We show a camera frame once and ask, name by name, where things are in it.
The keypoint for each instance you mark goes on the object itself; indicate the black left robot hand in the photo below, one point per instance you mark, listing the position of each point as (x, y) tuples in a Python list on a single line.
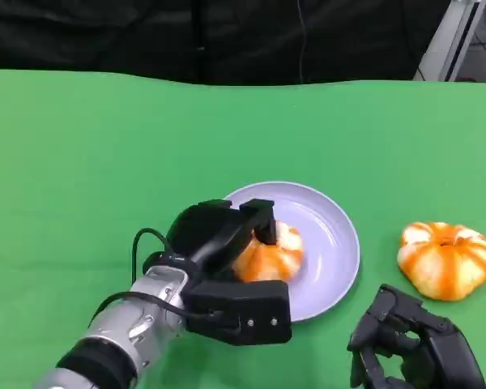
[(206, 235)]

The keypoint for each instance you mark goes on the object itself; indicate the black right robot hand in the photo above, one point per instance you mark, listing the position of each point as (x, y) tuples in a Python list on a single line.
[(449, 356)]

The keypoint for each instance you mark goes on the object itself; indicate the orange and white bread roll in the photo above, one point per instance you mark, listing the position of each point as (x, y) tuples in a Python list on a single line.
[(275, 261), (445, 263)]

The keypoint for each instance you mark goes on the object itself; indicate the lilac plate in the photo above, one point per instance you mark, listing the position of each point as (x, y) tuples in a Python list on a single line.
[(324, 227)]

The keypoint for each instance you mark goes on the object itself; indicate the green table cloth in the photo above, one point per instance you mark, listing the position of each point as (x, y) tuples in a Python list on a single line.
[(105, 162)]

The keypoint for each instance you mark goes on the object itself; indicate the black backdrop curtain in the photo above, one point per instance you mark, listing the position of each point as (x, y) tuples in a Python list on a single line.
[(146, 36)]

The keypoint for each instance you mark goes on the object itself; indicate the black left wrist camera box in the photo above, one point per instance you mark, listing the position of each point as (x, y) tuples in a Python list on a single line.
[(247, 312)]

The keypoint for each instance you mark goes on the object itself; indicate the grey metal frame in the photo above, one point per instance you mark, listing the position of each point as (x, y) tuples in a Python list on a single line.
[(449, 40)]

